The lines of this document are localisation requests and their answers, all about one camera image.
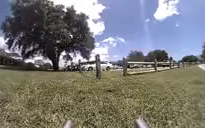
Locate white car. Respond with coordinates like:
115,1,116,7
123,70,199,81
83,61,114,72

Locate green grass lawn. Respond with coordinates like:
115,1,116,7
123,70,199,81
0,61,205,128

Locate row of parked cars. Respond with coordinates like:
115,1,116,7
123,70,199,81
112,60,173,70

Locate row of distant trees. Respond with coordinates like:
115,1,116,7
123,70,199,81
125,49,200,64

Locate large dark green tree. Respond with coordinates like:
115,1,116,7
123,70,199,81
0,0,96,72

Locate robot's own part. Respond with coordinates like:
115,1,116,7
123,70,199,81
63,119,75,128
134,117,150,128

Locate building with dark roof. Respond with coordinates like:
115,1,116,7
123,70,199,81
0,48,24,66

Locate wooden post and rail fence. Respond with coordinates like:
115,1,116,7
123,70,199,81
77,53,204,80

